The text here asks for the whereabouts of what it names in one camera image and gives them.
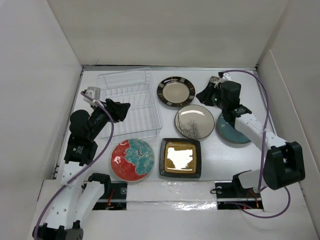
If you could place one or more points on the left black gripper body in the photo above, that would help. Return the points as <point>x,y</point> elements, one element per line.
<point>100,117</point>

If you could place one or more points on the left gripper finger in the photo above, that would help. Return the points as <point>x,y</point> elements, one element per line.
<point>115,105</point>
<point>119,112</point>

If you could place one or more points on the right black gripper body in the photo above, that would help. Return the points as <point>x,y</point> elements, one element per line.
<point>216,99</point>

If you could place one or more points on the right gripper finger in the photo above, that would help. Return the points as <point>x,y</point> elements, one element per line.
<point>210,88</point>
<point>204,97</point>

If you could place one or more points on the square black floral plate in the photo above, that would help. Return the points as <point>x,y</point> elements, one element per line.
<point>214,80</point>

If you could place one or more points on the round beige tree-pattern plate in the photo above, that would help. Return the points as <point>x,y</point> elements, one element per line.
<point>194,122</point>

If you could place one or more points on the round brown-rimmed beige plate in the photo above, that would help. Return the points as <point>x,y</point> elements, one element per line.
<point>176,91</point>

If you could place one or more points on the round red teal floral plate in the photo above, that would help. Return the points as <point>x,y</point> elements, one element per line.
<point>132,160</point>

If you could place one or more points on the square black yellow plate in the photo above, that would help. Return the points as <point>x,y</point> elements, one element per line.
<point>180,158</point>

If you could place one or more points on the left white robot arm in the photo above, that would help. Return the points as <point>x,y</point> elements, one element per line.
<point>64,215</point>

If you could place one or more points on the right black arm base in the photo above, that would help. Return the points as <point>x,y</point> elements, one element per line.
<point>228,198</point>

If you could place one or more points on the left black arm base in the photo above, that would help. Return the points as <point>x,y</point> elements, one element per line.
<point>115,199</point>

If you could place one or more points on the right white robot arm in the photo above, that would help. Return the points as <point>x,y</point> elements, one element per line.
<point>282,162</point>

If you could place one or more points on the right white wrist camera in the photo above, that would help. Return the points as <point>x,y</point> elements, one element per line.
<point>223,77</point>

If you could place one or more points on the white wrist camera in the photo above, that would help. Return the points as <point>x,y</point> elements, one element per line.
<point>93,93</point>
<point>223,77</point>

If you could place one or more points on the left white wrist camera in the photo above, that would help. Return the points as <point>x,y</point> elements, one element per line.
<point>93,93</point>

